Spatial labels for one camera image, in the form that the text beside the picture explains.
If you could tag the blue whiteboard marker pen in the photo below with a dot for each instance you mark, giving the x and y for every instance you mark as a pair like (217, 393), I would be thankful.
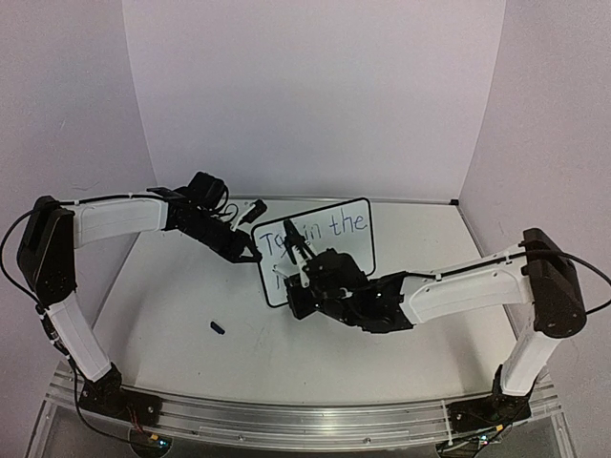
(281, 273)

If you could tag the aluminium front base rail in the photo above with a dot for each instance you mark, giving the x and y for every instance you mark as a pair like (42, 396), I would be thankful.
(340, 428)

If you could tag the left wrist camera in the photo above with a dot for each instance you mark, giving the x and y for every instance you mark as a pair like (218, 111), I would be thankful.
(251, 213)

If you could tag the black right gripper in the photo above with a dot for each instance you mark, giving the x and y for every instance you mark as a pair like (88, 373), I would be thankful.
(300, 275)

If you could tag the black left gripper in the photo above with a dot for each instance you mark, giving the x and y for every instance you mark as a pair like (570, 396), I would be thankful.
(234, 249)

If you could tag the white whiteboard with black frame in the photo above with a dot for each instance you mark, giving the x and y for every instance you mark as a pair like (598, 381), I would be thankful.
(345, 226)

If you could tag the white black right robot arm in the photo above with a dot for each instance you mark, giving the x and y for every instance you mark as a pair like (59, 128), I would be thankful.
(534, 273)

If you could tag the blue marker cap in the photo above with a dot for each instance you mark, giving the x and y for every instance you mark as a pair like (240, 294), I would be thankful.
(217, 328)

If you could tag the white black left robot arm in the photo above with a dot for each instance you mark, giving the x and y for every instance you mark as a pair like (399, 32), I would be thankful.
(47, 258)

